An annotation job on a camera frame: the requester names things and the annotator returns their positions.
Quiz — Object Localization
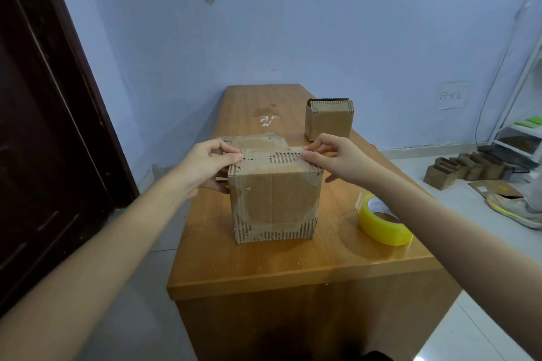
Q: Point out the person's left forearm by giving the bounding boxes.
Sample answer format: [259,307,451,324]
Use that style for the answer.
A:
[0,168,192,361]

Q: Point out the large worn cardboard box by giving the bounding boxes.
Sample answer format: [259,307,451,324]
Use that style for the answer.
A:
[215,133,324,245]

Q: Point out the white cable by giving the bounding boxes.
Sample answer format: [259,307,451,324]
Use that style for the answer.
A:
[474,0,542,146]

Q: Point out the person's left hand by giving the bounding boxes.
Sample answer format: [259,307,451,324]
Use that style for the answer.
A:
[181,138,243,202]

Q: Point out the person's right hand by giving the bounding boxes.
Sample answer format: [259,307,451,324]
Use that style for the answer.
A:
[302,133,384,189]

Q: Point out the white shelf rack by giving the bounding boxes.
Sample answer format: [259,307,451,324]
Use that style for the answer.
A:
[489,35,542,164]

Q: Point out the flat cardboard piece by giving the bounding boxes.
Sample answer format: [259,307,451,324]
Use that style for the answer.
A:
[467,180,525,200]

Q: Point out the dark brown door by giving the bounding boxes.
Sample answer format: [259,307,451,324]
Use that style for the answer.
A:
[0,0,140,318]

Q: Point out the wooden desk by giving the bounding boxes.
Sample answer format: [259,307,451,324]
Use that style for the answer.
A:
[166,84,463,361]

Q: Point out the dark floor tray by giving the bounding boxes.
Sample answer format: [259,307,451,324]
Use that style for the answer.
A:
[477,144,531,170]

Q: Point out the small open cardboard box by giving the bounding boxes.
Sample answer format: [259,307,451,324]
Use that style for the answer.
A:
[435,157,471,180]
[457,153,486,181]
[423,162,460,191]
[470,152,507,181]

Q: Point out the yellow tape roll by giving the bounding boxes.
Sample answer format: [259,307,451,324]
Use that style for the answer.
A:
[356,193,414,246]

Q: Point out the person's right forearm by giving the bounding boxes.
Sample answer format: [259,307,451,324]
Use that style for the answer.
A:
[368,154,542,358]

